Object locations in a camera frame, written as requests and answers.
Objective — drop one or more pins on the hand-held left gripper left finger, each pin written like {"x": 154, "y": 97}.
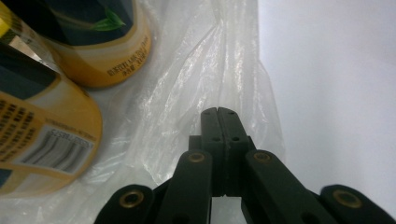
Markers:
{"x": 213, "y": 130}

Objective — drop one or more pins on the clear plastic bag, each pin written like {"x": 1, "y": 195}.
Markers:
{"x": 186, "y": 77}

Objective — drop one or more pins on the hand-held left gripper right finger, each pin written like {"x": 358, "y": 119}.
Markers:
{"x": 235, "y": 133}

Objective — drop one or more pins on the yellow dark-label drink bottle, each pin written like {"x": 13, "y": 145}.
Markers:
{"x": 46, "y": 124}
{"x": 102, "y": 53}

